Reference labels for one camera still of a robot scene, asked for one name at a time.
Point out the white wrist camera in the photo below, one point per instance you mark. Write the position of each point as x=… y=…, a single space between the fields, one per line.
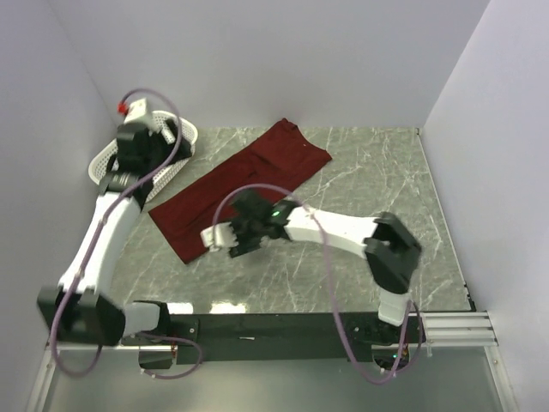
x=219 y=236
x=137 y=111

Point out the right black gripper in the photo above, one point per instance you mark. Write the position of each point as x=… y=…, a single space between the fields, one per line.
x=243 y=248

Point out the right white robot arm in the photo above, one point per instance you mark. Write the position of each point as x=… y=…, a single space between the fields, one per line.
x=389 y=248

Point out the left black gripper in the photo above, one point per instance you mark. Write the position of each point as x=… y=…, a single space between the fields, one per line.
x=159 y=137

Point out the aluminium extrusion rail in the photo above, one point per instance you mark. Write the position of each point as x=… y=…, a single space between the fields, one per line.
x=458 y=329

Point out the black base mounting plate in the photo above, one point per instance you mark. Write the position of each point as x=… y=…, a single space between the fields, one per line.
x=278 y=337

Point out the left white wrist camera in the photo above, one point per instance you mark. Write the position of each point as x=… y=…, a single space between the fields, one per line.
x=137 y=111

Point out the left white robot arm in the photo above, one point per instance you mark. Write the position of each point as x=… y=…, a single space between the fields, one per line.
x=144 y=156

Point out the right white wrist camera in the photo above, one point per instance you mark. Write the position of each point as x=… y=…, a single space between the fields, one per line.
x=219 y=236

